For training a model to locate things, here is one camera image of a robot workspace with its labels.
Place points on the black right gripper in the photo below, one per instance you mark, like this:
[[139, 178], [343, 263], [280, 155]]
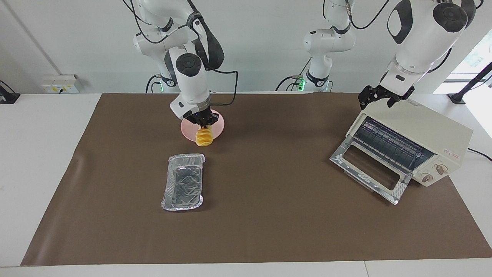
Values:
[[201, 116]]

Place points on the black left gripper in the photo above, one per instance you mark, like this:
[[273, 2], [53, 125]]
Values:
[[394, 90]]

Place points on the golden ridged bread loaf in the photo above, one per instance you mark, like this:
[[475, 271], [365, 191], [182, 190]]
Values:
[[203, 138]]

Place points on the silver foil baking tray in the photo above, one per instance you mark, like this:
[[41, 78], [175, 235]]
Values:
[[184, 184]]

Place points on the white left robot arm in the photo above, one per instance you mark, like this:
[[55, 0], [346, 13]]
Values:
[[419, 46]]

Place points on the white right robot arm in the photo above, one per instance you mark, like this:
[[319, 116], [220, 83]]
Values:
[[190, 80]]

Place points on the cream toaster oven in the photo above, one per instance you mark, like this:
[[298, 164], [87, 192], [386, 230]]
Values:
[[430, 127]]

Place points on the glass oven door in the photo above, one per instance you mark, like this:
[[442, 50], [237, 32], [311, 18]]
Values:
[[338, 157]]

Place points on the beige oven knob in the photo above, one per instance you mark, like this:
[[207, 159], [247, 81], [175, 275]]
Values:
[[426, 178], [441, 169]]

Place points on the pink round plate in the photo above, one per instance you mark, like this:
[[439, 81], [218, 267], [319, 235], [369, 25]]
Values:
[[220, 125]]

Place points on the brown table mat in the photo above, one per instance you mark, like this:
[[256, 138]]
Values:
[[269, 223]]

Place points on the black table clamp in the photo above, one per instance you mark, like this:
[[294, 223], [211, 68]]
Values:
[[7, 98]]

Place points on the white wall power outlet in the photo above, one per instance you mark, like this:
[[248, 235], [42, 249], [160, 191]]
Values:
[[61, 84]]

